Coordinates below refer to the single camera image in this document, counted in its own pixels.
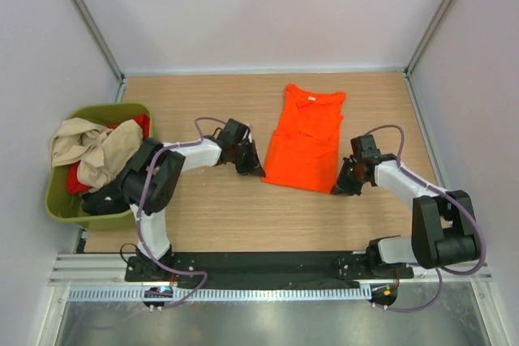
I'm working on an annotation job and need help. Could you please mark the orange t shirt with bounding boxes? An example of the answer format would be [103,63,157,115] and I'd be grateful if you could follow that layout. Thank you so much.
[262,83,346,194]

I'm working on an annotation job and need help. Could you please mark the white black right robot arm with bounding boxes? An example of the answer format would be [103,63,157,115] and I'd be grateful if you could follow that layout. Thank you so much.
[331,134,486,276]

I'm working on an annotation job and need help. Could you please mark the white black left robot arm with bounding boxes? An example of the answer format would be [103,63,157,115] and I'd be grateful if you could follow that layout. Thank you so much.
[116,117,265,281]

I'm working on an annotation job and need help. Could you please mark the beige t shirt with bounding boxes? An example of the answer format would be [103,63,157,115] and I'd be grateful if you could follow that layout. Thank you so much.
[49,117,144,195]

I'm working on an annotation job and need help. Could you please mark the black t shirt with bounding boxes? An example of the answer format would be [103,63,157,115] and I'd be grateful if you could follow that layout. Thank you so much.
[81,182,130,216]

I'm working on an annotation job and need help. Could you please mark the red t shirt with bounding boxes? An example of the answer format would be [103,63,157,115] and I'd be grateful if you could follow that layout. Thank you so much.
[66,113,152,196]

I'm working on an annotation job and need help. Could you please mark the green plastic tub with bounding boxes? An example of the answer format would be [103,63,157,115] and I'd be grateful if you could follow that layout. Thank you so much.
[44,102,156,231]

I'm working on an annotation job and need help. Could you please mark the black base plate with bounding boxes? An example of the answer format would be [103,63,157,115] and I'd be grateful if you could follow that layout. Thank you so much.
[124,250,414,284]

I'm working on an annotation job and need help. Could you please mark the white slotted cable duct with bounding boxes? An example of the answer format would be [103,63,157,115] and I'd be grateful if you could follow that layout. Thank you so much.
[68,284,371,302]

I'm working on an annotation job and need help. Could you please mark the aluminium frame rail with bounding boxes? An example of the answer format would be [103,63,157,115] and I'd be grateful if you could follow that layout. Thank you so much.
[48,253,492,286]

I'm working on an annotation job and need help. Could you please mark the right corner aluminium post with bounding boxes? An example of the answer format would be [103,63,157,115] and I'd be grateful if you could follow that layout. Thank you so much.
[404,0,456,134]

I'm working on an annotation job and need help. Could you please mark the corner aluminium post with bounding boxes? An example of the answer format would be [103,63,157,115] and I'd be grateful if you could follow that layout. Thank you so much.
[404,0,456,134]
[71,0,127,103]

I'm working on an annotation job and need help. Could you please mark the left corner aluminium post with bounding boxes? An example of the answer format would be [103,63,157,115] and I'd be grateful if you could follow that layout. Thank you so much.
[71,0,127,103]

